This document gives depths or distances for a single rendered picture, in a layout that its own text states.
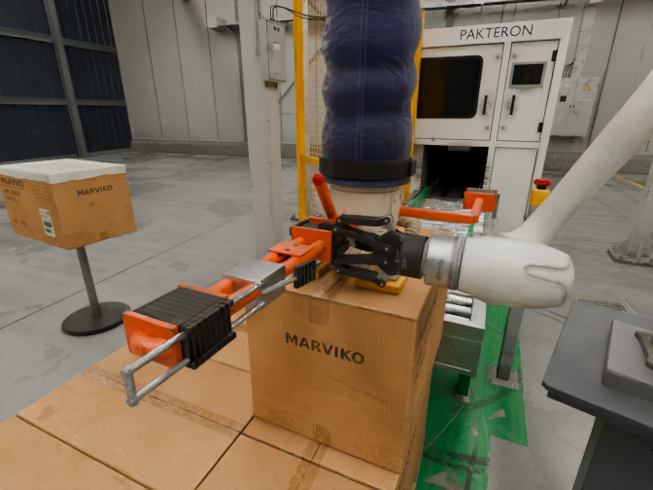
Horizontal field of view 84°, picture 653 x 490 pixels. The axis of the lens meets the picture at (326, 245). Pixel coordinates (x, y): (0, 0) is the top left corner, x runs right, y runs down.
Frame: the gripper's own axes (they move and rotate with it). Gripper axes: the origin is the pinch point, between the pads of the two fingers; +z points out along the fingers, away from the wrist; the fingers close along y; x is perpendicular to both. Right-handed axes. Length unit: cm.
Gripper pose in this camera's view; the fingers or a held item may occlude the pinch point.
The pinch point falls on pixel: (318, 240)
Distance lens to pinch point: 69.6
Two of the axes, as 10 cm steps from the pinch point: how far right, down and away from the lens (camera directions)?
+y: -0.1, 9.4, 3.5
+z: -9.1, -1.5, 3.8
